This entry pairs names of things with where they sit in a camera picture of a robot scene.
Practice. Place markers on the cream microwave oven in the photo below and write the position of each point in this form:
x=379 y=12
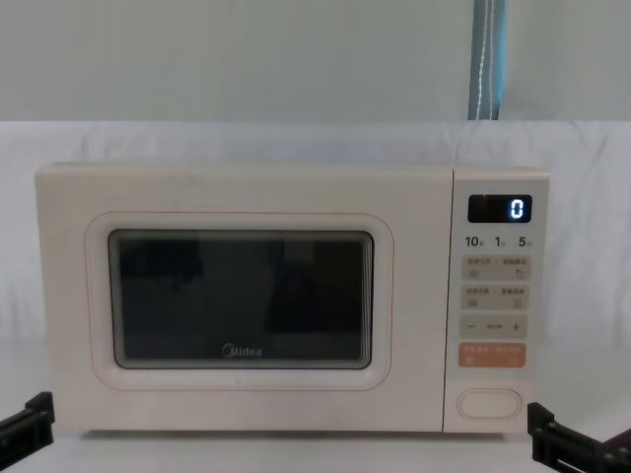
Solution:
x=246 y=192

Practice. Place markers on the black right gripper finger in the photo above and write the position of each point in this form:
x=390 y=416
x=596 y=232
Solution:
x=562 y=448

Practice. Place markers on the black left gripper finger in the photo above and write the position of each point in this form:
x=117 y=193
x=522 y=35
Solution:
x=39 y=419

